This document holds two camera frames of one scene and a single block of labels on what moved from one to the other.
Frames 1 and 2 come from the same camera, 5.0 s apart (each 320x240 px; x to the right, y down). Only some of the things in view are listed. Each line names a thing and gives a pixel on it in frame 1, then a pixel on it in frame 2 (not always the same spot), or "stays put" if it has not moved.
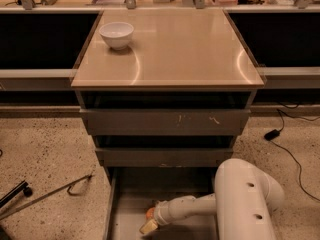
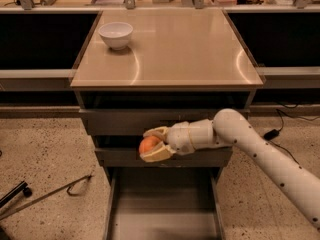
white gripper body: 162,213 → 179,138
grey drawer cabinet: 166,93 stays put
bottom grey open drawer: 130,191 stays put
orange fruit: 150,213 → 148,143
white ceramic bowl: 117,34 stays put
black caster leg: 18,189 stays put
